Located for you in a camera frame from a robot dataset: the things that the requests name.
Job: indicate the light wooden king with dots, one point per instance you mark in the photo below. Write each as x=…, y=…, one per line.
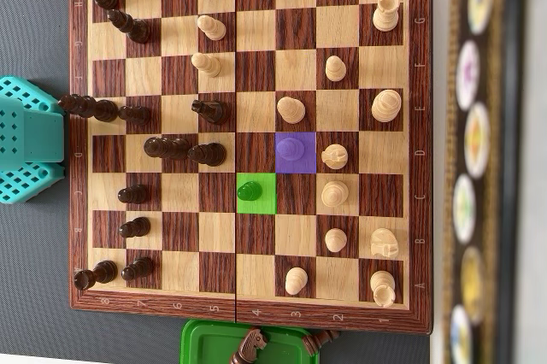
x=386, y=105

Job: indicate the dark wooden chess piece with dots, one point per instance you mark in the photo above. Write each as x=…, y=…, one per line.
x=318, y=339

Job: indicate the black gold patterned game box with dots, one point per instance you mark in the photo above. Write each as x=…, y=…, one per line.
x=476, y=142

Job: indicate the wooden chess board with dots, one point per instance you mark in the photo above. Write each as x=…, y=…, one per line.
x=295, y=231

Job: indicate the dark wooden knight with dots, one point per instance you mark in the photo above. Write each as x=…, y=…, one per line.
x=252, y=344
x=209, y=111

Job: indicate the green plastic tray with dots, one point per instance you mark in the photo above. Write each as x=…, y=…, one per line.
x=205, y=342

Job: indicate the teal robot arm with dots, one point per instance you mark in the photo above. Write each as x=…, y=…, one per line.
x=25, y=142

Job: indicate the dark wooden king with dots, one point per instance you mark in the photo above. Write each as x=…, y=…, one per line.
x=87, y=107

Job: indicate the light wooden rook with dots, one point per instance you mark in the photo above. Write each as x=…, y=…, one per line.
x=382, y=289
x=386, y=11

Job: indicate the grey table mat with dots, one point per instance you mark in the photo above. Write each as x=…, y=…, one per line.
x=34, y=18

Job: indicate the dark wooden queen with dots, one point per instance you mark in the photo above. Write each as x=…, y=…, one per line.
x=166, y=148

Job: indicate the dark wooden pawn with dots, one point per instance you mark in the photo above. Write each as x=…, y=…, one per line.
x=134, y=227
x=134, y=115
x=137, y=269
x=249, y=191
x=133, y=195

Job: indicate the light wooden pawn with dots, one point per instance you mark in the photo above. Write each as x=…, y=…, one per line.
x=211, y=27
x=206, y=64
x=335, y=239
x=290, y=148
x=290, y=109
x=296, y=280
x=335, y=68

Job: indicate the light wooden knight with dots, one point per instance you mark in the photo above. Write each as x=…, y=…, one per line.
x=334, y=156
x=384, y=243

